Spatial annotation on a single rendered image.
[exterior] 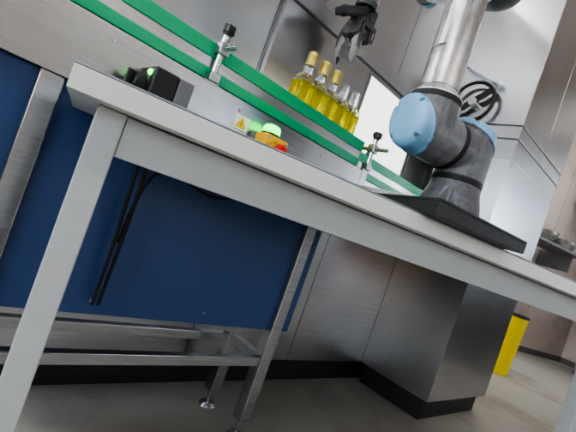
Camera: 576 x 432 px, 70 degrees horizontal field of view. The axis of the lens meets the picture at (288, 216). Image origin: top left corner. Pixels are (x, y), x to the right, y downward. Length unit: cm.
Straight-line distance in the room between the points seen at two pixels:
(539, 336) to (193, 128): 697
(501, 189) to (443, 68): 115
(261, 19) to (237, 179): 83
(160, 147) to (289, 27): 90
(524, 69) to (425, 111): 141
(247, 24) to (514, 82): 134
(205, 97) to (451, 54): 54
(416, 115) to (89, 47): 63
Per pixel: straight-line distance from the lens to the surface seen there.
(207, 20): 132
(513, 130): 215
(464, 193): 98
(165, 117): 61
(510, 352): 426
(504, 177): 207
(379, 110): 181
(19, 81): 86
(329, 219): 76
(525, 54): 232
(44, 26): 85
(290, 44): 146
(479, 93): 229
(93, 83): 60
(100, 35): 87
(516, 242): 98
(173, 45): 95
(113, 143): 64
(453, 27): 104
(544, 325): 736
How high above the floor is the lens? 65
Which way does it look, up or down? 1 degrees up
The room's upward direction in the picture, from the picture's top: 19 degrees clockwise
